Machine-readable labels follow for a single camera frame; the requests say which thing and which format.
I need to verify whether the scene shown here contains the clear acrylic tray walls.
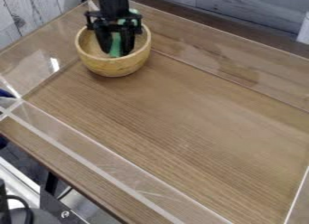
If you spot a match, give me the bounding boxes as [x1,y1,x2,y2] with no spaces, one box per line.
[0,6,309,224]

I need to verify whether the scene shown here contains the black cable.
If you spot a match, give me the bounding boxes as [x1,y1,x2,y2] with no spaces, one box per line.
[0,194,33,224]

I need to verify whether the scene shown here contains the blue object at left edge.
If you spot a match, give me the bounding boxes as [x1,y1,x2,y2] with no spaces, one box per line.
[0,89,15,98]

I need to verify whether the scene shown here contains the black table leg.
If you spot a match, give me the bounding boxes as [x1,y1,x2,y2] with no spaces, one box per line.
[44,173,59,195]

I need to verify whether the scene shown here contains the black metal bracket with screw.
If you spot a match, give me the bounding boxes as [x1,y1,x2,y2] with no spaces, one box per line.
[39,188,91,224]

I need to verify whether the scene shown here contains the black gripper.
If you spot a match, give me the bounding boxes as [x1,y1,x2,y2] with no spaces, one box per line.
[84,0,142,56]

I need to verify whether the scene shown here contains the green rectangular block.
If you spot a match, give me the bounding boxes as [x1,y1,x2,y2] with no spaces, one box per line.
[108,9,142,58]

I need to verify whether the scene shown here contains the brown wooden bowl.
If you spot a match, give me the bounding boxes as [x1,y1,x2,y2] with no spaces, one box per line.
[75,22,151,77]

